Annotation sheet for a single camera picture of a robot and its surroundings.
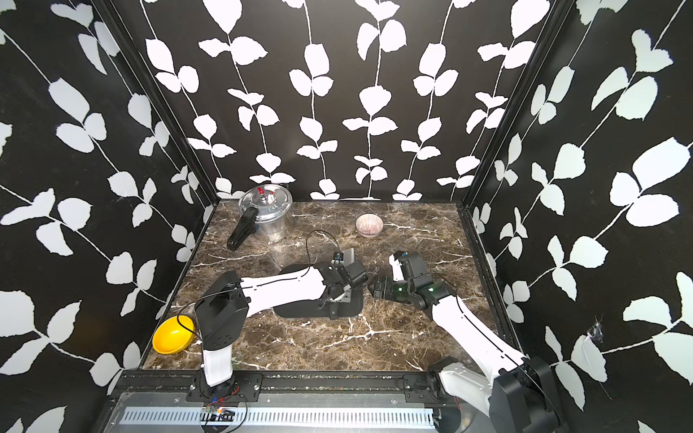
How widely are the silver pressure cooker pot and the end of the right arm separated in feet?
1.54

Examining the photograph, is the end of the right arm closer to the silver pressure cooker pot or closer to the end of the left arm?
the end of the left arm

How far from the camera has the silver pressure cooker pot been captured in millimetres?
933

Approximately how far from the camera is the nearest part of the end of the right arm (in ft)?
1.94

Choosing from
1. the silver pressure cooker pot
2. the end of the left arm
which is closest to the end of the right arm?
the end of the left arm
